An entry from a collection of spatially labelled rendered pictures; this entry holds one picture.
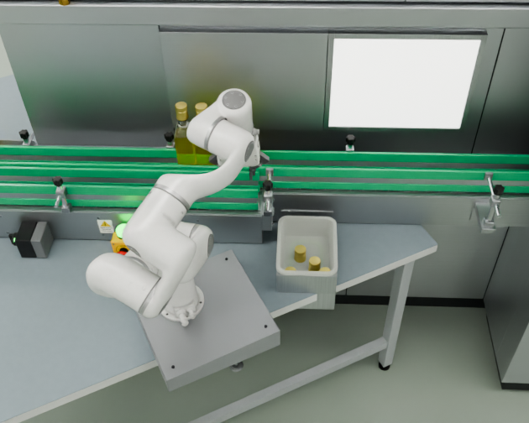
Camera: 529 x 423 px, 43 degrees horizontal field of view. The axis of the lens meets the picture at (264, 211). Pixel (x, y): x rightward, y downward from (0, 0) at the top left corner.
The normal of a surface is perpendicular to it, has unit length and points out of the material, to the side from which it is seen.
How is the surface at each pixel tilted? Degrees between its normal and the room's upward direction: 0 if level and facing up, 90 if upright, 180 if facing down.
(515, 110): 90
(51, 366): 0
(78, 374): 0
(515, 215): 90
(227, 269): 2
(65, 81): 90
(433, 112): 90
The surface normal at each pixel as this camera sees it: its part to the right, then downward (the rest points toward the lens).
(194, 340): -0.06, -0.69
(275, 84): -0.05, 0.72
